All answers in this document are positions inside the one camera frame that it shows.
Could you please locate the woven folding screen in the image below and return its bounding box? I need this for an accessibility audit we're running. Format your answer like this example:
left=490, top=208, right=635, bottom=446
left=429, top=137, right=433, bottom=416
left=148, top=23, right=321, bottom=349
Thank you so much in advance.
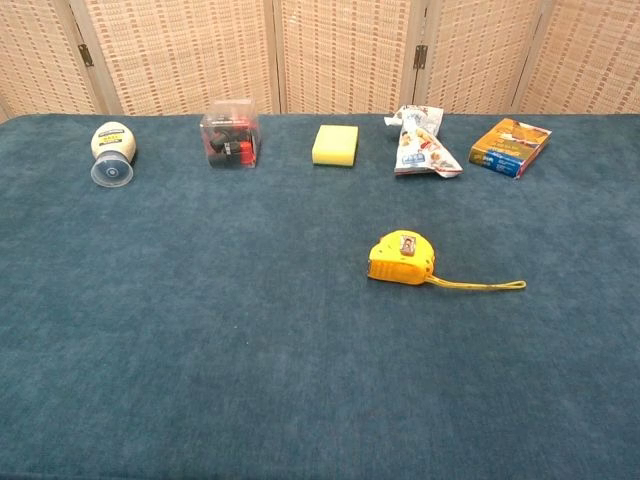
left=0, top=0, right=640, bottom=125

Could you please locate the white snack bag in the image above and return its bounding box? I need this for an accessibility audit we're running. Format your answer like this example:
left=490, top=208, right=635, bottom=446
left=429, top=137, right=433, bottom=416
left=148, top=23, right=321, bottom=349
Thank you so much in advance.
left=383, top=104, right=464, bottom=178

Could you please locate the blue table cloth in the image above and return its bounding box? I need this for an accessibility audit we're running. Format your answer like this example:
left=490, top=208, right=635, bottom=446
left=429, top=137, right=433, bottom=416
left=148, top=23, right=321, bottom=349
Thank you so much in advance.
left=0, top=113, right=640, bottom=480

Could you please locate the mayonnaise squeeze bottle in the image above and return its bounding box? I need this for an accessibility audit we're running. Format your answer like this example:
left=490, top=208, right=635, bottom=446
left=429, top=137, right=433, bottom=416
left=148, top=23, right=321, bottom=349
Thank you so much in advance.
left=90, top=121, right=138, bottom=189

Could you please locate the orange and blue carton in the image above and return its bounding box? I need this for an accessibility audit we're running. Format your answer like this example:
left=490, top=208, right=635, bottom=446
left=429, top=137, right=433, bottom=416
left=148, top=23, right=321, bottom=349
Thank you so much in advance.
left=468, top=117, right=553, bottom=181

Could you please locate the yellow tape measure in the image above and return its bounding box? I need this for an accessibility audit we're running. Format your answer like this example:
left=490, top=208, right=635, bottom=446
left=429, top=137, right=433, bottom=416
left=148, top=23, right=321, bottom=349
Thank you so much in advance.
left=367, top=229, right=528, bottom=292

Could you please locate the yellow sponge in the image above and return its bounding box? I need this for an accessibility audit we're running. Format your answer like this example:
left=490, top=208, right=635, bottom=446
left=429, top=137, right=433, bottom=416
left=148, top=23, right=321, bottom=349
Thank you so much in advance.
left=311, top=124, right=360, bottom=168

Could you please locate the clear box of binder clips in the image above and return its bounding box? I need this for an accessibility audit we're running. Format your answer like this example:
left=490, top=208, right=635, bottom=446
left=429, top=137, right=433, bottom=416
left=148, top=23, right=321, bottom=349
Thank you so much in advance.
left=200, top=98, right=262, bottom=170

